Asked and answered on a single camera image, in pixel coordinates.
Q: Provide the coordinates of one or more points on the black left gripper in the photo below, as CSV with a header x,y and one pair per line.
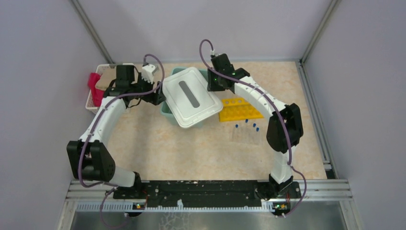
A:
x,y
157,97

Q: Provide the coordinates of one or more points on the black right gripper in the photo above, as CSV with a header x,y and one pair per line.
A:
x,y
211,87

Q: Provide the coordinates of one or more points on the white plastic tray lid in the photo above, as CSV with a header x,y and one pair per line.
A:
x,y
188,98

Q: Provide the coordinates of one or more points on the yellow test tube rack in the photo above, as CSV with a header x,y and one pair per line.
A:
x,y
235,109

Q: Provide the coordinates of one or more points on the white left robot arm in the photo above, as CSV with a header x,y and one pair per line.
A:
x,y
90,160

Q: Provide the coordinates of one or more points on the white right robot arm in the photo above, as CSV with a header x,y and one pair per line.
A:
x,y
285,126

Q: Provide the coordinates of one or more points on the teal plastic bin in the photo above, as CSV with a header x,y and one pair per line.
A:
x,y
165,110

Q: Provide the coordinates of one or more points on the beige cloth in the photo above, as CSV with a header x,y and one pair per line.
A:
x,y
107,76

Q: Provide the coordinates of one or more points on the pink cloth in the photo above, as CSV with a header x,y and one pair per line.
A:
x,y
97,95

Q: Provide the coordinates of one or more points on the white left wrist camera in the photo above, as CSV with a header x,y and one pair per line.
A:
x,y
147,73

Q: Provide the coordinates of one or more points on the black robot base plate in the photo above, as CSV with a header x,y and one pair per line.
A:
x,y
203,201

